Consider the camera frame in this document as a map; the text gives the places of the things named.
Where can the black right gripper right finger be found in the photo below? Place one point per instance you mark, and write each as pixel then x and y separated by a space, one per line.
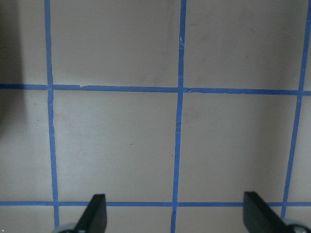
pixel 258 217

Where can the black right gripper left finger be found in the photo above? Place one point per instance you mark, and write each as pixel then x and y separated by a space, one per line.
pixel 94 218

